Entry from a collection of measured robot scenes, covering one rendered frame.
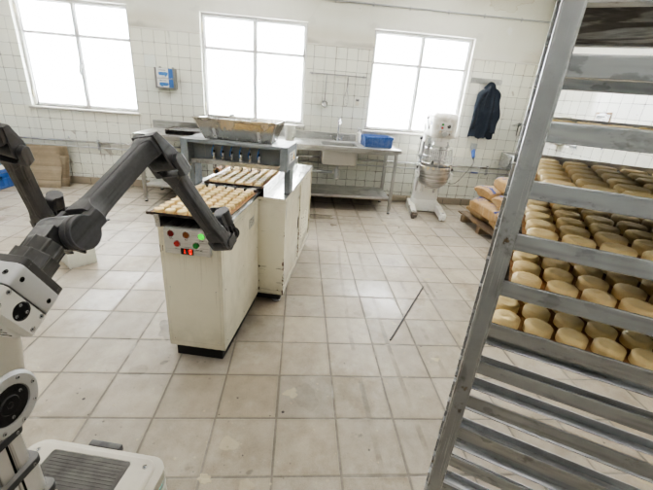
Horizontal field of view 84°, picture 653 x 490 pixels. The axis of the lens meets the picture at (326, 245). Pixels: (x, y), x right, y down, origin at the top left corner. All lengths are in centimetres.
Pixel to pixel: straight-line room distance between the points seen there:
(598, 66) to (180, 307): 205
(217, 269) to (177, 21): 430
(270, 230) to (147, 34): 392
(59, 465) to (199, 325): 89
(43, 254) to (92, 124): 546
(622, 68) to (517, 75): 569
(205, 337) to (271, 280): 73
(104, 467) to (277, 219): 163
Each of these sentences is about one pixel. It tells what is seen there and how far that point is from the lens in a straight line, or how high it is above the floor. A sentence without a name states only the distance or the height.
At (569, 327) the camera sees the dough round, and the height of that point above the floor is 115.
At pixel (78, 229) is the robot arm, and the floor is 123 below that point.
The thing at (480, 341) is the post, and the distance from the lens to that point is 75.
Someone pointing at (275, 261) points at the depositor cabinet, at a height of 37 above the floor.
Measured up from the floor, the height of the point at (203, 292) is 47.
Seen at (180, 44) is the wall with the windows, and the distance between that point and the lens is 580.
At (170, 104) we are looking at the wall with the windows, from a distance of 585.
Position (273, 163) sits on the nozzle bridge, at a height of 105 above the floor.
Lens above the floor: 153
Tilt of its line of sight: 23 degrees down
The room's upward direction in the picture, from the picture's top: 5 degrees clockwise
